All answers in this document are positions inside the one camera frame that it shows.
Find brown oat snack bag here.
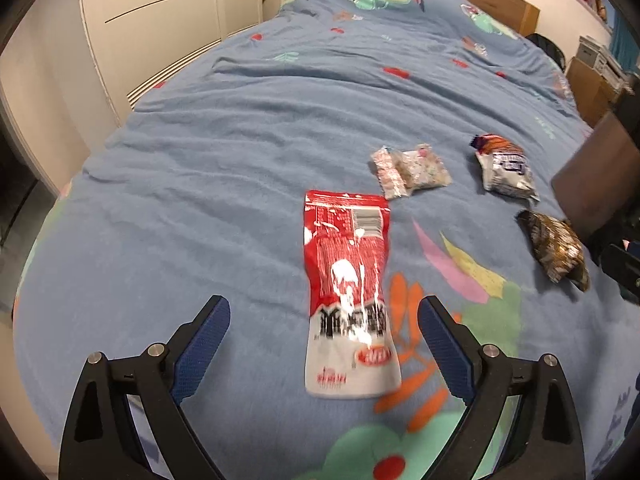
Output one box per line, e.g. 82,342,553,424
515,209,590,292

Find white blue crepe snack bag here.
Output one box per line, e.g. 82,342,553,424
470,133,539,202

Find red white snack pouch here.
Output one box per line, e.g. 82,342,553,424
303,190,401,399

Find pink clear candy packet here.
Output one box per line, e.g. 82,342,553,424
370,143,452,200

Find wooden nightstand drawers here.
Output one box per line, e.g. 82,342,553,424
566,58,618,127

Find grey printer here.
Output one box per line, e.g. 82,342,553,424
576,36,627,91

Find teal curtain right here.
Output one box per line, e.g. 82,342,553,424
608,11,639,72

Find black backpack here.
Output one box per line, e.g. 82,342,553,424
526,32,566,72

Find blue patterned bed duvet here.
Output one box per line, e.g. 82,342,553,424
14,0,639,479

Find white wardrobe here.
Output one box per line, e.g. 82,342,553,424
1,0,284,192

